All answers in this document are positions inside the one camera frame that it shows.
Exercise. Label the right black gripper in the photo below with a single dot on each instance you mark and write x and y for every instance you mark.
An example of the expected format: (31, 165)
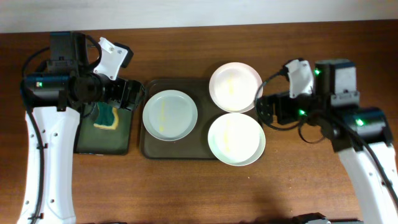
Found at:
(283, 100)

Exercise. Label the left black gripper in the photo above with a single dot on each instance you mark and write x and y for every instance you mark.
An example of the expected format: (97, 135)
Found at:
(120, 98)

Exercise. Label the green yellow sponge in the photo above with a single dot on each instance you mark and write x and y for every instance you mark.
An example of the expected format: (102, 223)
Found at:
(107, 118)

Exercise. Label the light grey plate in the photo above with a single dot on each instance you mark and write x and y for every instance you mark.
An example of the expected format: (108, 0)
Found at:
(170, 115)

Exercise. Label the white plate with yellow stain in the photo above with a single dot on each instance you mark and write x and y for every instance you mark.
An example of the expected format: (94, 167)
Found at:
(236, 139)

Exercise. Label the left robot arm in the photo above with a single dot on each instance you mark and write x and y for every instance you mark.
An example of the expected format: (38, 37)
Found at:
(75, 94)

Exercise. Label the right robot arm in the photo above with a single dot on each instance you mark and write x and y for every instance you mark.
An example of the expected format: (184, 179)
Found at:
(327, 96)

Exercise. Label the small dark green tray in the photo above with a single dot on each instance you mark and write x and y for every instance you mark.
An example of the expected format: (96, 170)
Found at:
(91, 140)

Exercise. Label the large brown tray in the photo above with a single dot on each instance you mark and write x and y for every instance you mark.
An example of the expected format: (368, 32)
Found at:
(195, 144)

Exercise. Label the pinkish white plate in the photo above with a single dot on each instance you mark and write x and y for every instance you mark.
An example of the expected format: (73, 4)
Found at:
(233, 87)

